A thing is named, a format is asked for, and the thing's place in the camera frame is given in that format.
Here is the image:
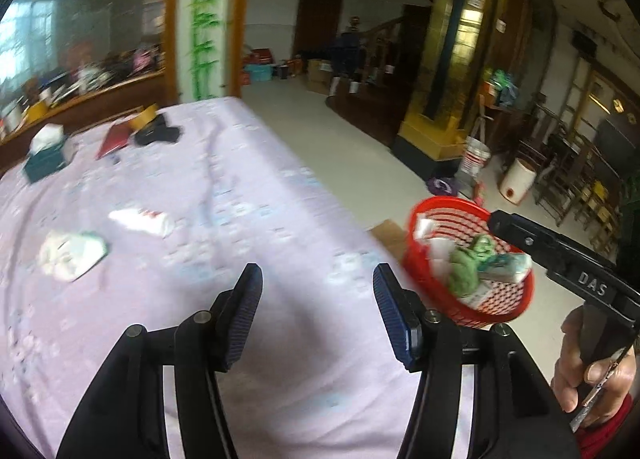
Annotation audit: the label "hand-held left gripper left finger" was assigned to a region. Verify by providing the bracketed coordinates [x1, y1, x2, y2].
[55, 263, 263, 459]

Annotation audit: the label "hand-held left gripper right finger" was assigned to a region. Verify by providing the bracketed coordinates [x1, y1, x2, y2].
[372, 263, 581, 459]

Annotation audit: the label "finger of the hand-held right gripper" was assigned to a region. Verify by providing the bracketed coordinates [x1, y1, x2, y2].
[487, 209, 569, 271]

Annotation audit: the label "teal white wrapper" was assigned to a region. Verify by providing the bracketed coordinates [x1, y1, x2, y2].
[480, 251, 533, 285]

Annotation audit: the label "green towel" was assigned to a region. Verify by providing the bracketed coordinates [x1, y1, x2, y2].
[446, 234, 501, 297]

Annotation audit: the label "white paper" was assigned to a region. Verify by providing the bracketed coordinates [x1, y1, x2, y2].
[416, 216, 458, 280]

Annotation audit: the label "red plastic mesh basket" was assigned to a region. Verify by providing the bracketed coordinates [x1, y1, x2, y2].
[402, 196, 536, 330]

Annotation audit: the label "person's right hand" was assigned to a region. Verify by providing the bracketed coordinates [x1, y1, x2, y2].
[550, 308, 639, 429]

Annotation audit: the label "white cylindrical container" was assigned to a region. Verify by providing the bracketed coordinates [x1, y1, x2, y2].
[500, 158, 537, 204]

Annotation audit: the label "row of wooden chairs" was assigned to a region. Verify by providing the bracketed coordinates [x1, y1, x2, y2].
[515, 104, 626, 250]

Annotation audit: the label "flat cardboard piece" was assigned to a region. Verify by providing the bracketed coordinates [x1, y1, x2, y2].
[370, 219, 413, 260]

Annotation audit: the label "white plastic bucket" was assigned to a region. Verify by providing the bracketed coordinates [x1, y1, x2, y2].
[459, 136, 492, 184]

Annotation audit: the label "purple bag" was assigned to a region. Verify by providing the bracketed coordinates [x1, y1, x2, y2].
[425, 176, 461, 197]

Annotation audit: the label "black screen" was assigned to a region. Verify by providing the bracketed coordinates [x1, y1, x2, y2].
[592, 116, 640, 180]

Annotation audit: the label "purple floral tablecloth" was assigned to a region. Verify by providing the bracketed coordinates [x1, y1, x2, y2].
[0, 96, 481, 459]

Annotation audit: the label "white red packet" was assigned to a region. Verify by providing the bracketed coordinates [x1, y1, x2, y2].
[107, 208, 176, 240]

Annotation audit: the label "colourful bags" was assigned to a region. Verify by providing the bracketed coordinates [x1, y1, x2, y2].
[482, 69, 521, 107]

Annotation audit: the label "crumpled white wrapper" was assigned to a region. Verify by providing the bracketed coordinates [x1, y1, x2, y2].
[39, 230, 108, 282]

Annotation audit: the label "golden tiled pillar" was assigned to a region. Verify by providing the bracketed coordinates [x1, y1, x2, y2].
[392, 0, 516, 164]

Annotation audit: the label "black cloth item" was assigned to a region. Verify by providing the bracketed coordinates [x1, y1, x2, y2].
[134, 114, 183, 147]

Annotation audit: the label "dark wooden staircase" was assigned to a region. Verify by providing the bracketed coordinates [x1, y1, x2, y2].
[325, 14, 431, 150]

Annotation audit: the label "red booklet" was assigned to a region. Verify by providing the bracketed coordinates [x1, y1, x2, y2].
[96, 120, 133, 160]

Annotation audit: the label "brown tape roll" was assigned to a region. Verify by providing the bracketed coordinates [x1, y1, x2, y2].
[126, 105, 158, 132]

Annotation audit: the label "blue box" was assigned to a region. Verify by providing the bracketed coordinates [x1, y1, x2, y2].
[245, 64, 276, 84]

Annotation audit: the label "dark green tissue box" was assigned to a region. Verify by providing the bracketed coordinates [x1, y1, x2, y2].
[22, 124, 68, 184]

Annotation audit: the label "cardboard box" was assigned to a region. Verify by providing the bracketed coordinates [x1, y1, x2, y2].
[306, 59, 333, 94]

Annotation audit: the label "wooden counter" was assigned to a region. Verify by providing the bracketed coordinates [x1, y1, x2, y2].
[0, 66, 168, 147]

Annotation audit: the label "bamboo painted pillar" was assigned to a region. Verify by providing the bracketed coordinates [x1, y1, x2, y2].
[165, 0, 258, 102]

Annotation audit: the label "pile of assorted counter items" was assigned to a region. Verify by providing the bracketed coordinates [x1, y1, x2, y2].
[0, 39, 166, 130]

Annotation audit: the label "dark wooden door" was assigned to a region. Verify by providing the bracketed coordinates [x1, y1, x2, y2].
[292, 0, 347, 62]

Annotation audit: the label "window with grille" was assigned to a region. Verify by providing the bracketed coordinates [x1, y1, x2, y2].
[0, 0, 56, 90]

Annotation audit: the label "black wall speaker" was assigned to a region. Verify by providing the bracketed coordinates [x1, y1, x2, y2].
[571, 30, 598, 57]

